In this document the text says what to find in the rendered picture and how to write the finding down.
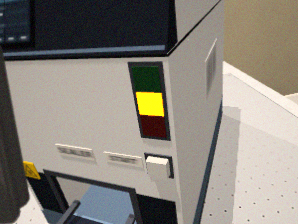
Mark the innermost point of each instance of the white perforated base plate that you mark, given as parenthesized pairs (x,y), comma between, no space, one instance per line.
(254,174)

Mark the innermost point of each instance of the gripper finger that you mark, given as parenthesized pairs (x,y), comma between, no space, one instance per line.
(14,191)

